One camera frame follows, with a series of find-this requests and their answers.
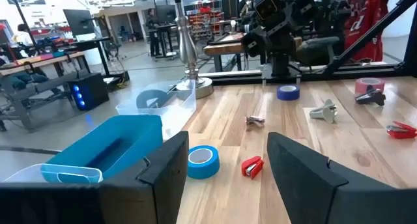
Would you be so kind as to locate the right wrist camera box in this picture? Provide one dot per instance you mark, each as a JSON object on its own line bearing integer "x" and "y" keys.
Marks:
{"x": 266, "y": 8}

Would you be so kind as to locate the pink tape roll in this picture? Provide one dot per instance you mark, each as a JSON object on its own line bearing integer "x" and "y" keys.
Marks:
{"x": 361, "y": 85}

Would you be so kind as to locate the silver lamp with white shade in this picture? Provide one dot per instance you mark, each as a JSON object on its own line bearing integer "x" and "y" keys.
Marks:
{"x": 187, "y": 45}

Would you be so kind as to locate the shelf with red bins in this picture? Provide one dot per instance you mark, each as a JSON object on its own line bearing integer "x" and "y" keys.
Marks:
{"x": 205, "y": 19}

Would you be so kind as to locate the dark blue tape roll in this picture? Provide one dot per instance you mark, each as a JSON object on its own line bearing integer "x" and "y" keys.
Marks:
{"x": 288, "y": 95}

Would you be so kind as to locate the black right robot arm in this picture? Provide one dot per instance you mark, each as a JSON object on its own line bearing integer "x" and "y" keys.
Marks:
{"x": 280, "y": 64}

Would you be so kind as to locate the wooden workbench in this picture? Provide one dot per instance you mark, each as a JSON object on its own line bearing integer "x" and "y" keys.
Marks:
{"x": 224, "y": 48}

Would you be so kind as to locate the black stand pole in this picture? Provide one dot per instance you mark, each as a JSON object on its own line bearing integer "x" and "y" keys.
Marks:
{"x": 19, "y": 15}

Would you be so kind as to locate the black computer tower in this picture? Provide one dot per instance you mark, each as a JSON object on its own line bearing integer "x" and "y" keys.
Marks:
{"x": 91, "y": 90}

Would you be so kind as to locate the red jacket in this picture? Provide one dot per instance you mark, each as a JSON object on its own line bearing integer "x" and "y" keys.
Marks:
{"x": 365, "y": 22}

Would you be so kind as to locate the person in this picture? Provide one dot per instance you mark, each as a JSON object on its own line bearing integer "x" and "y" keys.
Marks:
{"x": 152, "y": 25}
{"x": 23, "y": 36}

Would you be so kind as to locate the clear plastic bin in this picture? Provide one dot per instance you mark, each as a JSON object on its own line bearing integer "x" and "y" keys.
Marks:
{"x": 23, "y": 175}
{"x": 176, "y": 110}

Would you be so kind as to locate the black staple remover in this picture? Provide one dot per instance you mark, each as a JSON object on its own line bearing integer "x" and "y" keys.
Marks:
{"x": 371, "y": 97}

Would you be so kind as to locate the black rolling desk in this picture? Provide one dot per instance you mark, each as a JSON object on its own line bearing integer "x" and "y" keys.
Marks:
{"x": 163, "y": 28}

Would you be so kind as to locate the light blue tape roll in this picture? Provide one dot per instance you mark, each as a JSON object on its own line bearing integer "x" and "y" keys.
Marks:
{"x": 203, "y": 167}

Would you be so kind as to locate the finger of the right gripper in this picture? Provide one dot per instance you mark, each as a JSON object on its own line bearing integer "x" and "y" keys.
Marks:
{"x": 255, "y": 45}
{"x": 306, "y": 7}

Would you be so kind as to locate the red stapler with metal jaw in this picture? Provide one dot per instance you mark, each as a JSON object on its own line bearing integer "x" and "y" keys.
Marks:
{"x": 402, "y": 131}

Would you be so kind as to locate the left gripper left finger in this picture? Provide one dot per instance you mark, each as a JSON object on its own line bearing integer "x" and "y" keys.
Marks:
{"x": 81, "y": 204}

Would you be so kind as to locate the blue plastic bin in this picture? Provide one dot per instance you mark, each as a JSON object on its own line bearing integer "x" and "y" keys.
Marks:
{"x": 107, "y": 146}

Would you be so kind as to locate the black monitor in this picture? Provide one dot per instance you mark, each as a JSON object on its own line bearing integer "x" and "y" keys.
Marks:
{"x": 166, "y": 12}

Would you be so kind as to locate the black aluminium rig frame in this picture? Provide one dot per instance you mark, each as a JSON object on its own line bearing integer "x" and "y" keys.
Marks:
{"x": 358, "y": 69}

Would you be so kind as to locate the wooden bench table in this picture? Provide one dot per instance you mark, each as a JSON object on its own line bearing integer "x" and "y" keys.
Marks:
{"x": 42, "y": 59}

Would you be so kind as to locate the black monitor on arm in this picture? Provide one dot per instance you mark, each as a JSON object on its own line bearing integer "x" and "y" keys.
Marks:
{"x": 78, "y": 22}

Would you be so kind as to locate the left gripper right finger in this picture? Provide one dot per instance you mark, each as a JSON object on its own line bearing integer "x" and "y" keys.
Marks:
{"x": 325, "y": 198}

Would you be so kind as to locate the grey metal bench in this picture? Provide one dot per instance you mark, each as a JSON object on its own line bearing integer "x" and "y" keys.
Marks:
{"x": 32, "y": 87}

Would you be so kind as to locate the grey staple remover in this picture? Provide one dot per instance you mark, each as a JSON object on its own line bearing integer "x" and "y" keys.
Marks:
{"x": 324, "y": 112}

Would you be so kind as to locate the small red stapler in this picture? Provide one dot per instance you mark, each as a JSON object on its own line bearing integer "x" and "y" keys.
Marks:
{"x": 252, "y": 167}

